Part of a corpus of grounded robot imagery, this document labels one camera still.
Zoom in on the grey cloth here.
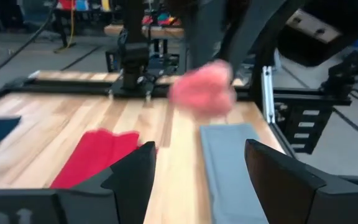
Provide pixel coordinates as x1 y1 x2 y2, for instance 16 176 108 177
199 123 272 224

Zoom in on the red cloth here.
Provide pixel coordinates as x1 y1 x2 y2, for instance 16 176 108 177
50 129 160 190

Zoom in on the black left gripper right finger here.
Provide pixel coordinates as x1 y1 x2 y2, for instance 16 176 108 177
244 138 358 224

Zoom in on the background wooden table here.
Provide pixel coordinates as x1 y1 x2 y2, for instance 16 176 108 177
104 9 186 40

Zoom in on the pink toy fruit piece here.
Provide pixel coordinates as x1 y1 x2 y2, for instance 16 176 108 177
167 58 238 121

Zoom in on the black metal table frame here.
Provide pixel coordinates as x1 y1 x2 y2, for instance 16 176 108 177
0 18 354 156

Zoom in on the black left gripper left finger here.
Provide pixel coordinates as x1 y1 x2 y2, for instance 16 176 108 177
56 141 158 224

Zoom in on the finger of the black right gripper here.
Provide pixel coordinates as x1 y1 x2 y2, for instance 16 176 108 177
228 0 288 74
186 0 229 71

